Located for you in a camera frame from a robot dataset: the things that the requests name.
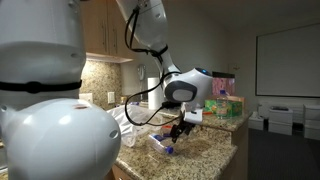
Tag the pink box black lid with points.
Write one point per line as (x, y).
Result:
(224, 86)

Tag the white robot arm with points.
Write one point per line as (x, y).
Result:
(50, 140)

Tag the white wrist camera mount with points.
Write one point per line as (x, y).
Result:
(193, 117)

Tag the green tissue box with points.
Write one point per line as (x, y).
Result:
(235, 109)

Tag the wooden counter cabinet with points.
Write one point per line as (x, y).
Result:
(125, 173)

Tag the clear bottle blue cap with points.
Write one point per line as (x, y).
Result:
(222, 106)

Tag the wooden wall cabinets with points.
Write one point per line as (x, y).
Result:
(100, 30)

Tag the white wall outlet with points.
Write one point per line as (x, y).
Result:
(86, 97)
(111, 97)

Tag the white projection screen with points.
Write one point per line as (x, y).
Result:
(290, 60)

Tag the clear plastic bag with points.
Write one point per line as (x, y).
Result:
(133, 116)

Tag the water bottle plain blue label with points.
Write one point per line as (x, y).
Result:
(159, 142)

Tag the white paper towel roll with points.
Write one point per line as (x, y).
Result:
(154, 93)

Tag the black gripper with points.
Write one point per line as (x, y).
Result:
(185, 126)

